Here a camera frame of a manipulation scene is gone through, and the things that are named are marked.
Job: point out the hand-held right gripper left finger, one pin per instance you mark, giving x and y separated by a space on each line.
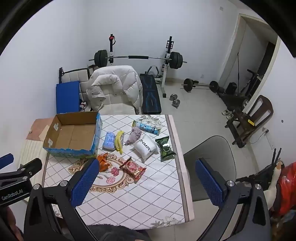
85 183

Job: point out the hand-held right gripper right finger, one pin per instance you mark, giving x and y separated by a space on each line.
209 185

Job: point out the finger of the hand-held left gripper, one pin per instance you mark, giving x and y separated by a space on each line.
31 167
5 160

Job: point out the orange snack packet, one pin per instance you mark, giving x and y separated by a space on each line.
103 162

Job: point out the cardboard box blue print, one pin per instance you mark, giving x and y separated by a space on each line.
69 136

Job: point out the blue snack packet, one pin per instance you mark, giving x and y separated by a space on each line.
109 140

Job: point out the red snack packet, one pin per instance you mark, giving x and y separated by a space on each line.
133 169

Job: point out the green snack packet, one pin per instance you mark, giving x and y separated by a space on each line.
165 148

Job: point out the purple knitted cloth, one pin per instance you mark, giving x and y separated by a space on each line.
134 136

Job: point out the white soft packet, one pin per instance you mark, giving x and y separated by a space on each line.
145 147

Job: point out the blue white tube packet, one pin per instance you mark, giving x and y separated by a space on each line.
146 127

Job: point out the bamboo slat mat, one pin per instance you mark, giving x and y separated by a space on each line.
31 153

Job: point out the grey round chair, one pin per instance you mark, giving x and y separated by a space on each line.
215 150

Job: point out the tan cardboard piece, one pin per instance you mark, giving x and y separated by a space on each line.
44 133

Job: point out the pink cloth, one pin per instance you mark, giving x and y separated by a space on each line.
38 127

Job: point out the person's dark fleece clothing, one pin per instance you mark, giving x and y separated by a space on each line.
118 233

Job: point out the white plush toy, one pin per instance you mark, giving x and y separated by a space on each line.
274 183

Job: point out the black router antennas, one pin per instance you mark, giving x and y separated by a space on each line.
276 156

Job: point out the small white shoes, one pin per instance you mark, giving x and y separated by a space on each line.
227 114

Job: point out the red white small box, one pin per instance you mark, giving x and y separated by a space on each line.
83 106

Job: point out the dark wooden chair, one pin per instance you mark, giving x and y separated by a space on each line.
251 120

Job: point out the red plastic bag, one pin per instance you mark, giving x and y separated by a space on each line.
286 187

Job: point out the blue folded mat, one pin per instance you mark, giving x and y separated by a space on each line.
67 96

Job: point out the white padded chair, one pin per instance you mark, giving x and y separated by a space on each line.
74 75
115 107

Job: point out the chrome dumbbell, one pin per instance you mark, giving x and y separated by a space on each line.
176 103
173 97

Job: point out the black bag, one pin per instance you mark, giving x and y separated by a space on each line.
231 88

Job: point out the short barbell black plates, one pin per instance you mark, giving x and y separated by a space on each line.
201 85

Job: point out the white down jacket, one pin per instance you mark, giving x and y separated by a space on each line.
115 85

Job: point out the black weight bench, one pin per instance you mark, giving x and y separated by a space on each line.
150 95

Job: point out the black exercise bike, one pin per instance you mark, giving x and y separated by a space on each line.
251 81

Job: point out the barbell with black plates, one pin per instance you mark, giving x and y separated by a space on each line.
138 57

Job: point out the beige door frame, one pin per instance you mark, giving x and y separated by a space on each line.
234 46

